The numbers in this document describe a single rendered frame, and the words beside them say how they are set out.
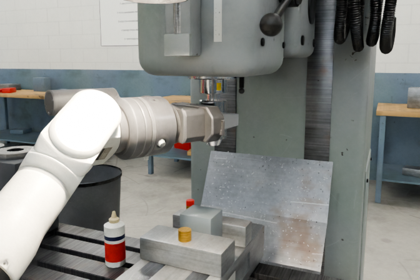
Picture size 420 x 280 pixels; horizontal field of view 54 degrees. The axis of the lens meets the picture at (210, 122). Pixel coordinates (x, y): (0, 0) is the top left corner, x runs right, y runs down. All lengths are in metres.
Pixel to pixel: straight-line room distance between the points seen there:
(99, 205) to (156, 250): 1.87
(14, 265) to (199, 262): 0.32
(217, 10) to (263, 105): 0.50
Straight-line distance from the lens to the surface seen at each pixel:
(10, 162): 0.97
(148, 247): 0.72
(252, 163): 1.07
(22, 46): 7.15
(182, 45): 0.57
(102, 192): 2.55
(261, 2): 0.60
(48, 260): 0.94
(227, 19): 0.58
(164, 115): 0.58
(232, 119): 0.68
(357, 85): 1.01
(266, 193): 1.04
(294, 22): 0.76
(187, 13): 0.57
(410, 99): 4.34
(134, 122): 0.56
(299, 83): 1.02
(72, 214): 2.58
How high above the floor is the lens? 1.33
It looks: 9 degrees down
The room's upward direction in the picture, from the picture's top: straight up
